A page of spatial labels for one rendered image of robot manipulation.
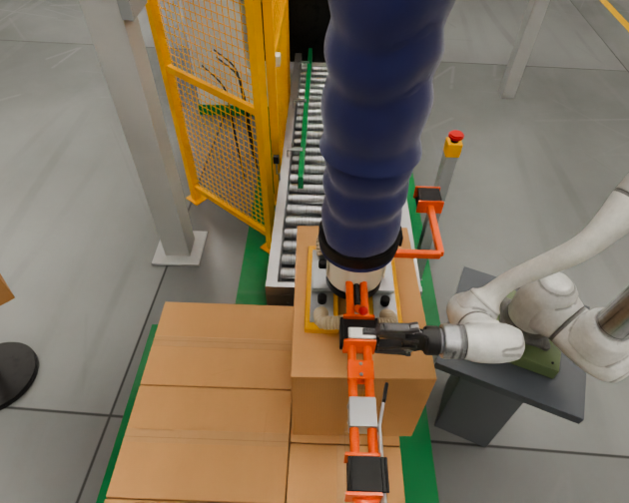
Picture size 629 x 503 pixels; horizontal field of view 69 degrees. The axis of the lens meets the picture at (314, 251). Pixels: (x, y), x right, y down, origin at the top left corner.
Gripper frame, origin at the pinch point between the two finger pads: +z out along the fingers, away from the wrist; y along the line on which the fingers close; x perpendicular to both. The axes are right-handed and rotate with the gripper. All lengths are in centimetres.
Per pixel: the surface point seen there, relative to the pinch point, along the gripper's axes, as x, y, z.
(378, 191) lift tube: 16.3, -35.5, -1.4
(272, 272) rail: 70, 61, 33
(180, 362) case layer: 26, 66, 66
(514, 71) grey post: 344, 92, -161
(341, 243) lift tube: 17.1, -17.3, 5.8
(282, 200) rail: 120, 60, 32
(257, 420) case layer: 3, 66, 32
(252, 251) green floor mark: 137, 120, 55
